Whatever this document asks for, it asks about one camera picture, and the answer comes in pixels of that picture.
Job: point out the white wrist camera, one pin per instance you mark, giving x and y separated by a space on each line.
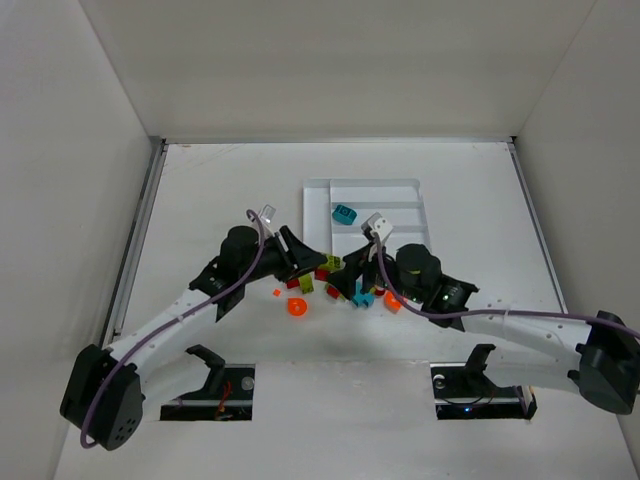
267 214
377 229

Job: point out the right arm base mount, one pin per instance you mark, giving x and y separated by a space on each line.
462 391

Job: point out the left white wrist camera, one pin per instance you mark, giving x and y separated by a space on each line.
267 214

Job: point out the orange round lego left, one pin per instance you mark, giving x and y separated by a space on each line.
297 307

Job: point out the red slope lego brick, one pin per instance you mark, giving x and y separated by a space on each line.
321 275

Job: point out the green square lego brick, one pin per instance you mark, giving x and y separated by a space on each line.
306 284

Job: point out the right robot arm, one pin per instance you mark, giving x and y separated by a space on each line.
595 357

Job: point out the red arch lego brick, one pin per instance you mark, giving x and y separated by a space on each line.
293 283

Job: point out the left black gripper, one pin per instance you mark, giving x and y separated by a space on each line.
288 253

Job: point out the orange round lego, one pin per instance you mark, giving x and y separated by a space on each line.
297 307
391 303

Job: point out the small green lego brick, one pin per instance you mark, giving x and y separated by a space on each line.
333 263

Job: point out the orange round lego right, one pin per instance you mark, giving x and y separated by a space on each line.
391 303

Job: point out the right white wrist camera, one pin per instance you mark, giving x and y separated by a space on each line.
377 229

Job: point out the teal stepped lego brick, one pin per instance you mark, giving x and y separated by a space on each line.
362 298

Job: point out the teal rounded lego brick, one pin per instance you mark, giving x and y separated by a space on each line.
344 215

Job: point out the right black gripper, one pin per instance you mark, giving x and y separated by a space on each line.
366 265

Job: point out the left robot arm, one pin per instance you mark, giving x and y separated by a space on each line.
111 387

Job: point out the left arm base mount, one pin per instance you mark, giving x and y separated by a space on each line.
226 394

